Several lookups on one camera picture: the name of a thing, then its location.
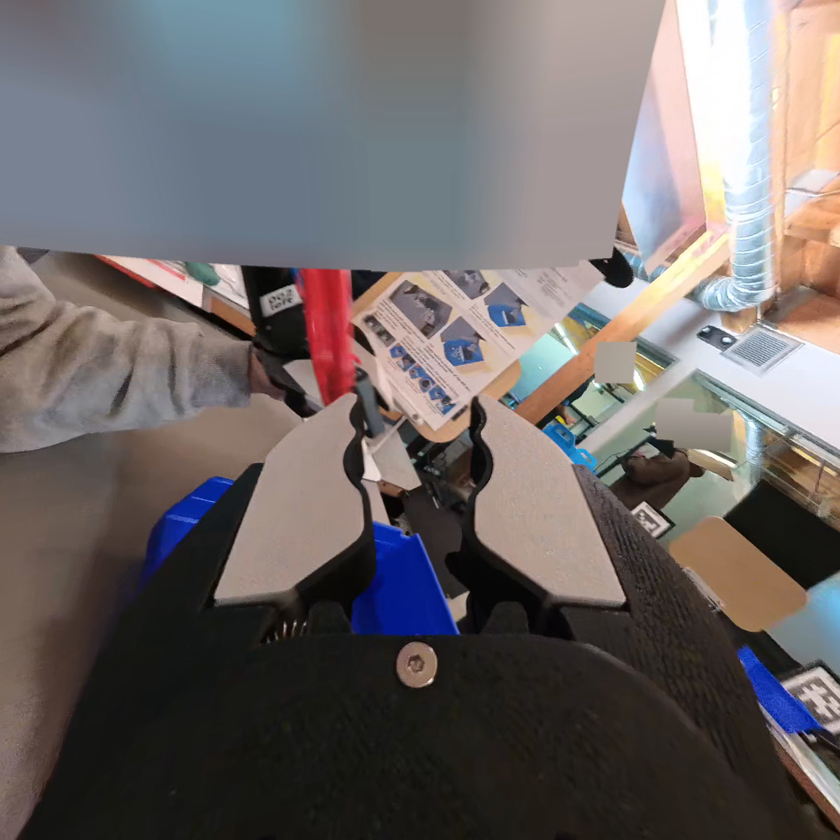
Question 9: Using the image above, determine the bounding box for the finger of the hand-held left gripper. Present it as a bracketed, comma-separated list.
[362, 420, 422, 494]
[281, 357, 326, 411]

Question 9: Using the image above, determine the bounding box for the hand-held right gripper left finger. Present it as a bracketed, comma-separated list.
[213, 392, 378, 608]

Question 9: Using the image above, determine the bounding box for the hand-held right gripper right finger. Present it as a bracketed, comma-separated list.
[461, 392, 629, 610]

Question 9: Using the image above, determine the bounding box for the red network cable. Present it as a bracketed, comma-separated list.
[297, 268, 361, 403]

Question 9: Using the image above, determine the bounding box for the black network switch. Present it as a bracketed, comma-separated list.
[354, 371, 389, 441]

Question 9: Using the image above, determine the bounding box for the blue plastic bin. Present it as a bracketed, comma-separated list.
[141, 476, 460, 637]

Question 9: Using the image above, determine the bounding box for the person's left forearm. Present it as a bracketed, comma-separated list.
[0, 246, 253, 454]

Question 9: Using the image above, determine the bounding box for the grey desk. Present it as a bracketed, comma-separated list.
[0, 249, 309, 840]

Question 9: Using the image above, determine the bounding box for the person's left hand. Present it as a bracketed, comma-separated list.
[247, 344, 290, 403]

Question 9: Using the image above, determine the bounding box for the printed marker tag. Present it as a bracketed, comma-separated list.
[630, 502, 676, 539]
[784, 664, 840, 729]

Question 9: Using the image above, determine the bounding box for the printed instruction sheet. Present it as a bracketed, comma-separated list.
[351, 266, 608, 431]

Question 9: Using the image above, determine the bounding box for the beige rounded board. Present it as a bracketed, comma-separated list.
[669, 517, 808, 632]

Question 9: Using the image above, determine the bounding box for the black pillar panel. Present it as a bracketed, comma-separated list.
[722, 479, 840, 592]

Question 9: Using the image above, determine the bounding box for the wall vent grille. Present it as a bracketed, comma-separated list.
[721, 325, 805, 376]

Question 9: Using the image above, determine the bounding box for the large silver duct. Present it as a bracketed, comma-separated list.
[696, 0, 782, 312]

